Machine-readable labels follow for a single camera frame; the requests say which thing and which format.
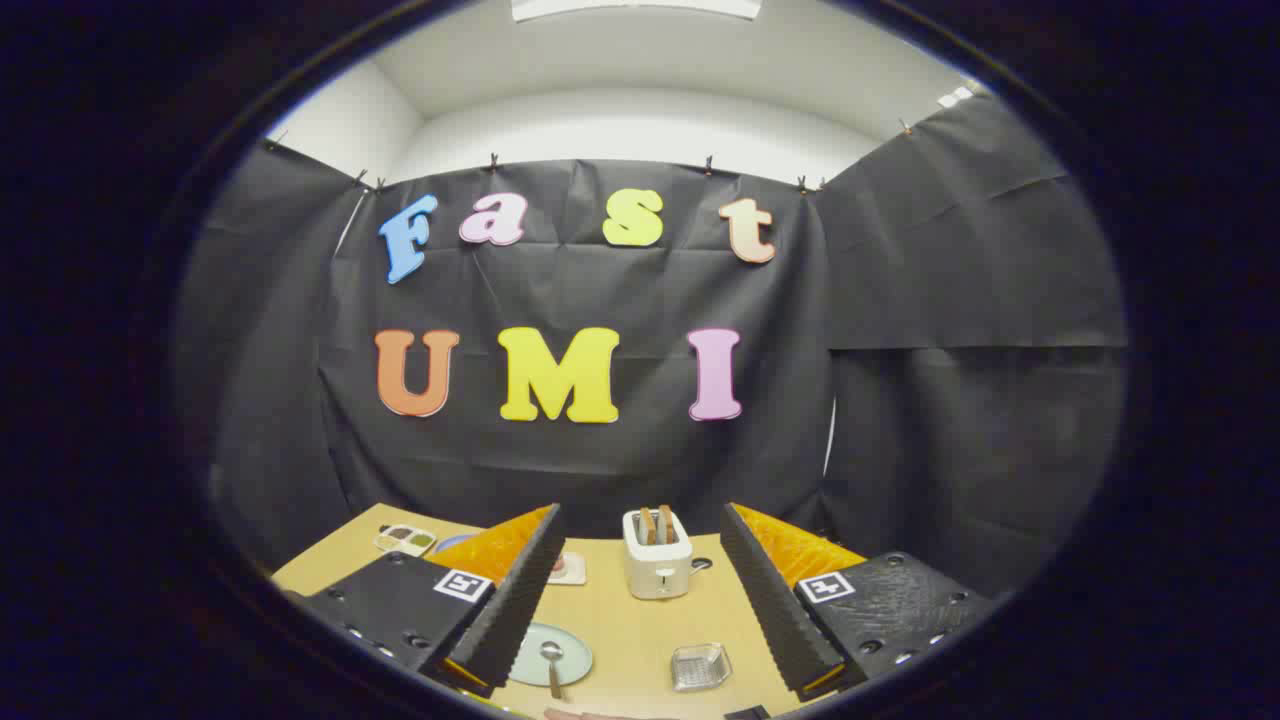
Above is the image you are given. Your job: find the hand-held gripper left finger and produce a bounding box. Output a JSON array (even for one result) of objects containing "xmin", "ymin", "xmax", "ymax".
[{"xmin": 285, "ymin": 503, "xmax": 566, "ymax": 699}]

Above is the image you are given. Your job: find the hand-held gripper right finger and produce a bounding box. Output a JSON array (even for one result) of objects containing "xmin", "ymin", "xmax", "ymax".
[{"xmin": 720, "ymin": 503, "xmax": 1001, "ymax": 701}]

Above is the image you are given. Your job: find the light green plate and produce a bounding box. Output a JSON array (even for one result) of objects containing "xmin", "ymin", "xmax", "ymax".
[{"xmin": 508, "ymin": 622, "xmax": 594, "ymax": 688}]

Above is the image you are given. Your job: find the metal drain basket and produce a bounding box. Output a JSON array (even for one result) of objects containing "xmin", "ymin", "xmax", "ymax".
[{"xmin": 670, "ymin": 643, "xmax": 733, "ymax": 693}]

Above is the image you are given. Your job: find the white toaster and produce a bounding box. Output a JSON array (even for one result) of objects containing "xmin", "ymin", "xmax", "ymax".
[{"xmin": 622, "ymin": 508, "xmax": 694, "ymax": 601}]

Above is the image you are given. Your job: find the white divided sauce dish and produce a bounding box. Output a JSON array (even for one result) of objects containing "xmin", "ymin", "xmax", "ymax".
[{"xmin": 374, "ymin": 524, "xmax": 438, "ymax": 557}]

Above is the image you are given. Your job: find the black backdrop cloth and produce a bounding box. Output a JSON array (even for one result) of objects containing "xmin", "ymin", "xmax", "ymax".
[{"xmin": 175, "ymin": 95, "xmax": 1131, "ymax": 601}]

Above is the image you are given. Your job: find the long ceiling light panel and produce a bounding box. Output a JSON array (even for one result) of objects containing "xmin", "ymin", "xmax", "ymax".
[{"xmin": 510, "ymin": 0, "xmax": 763, "ymax": 23}]

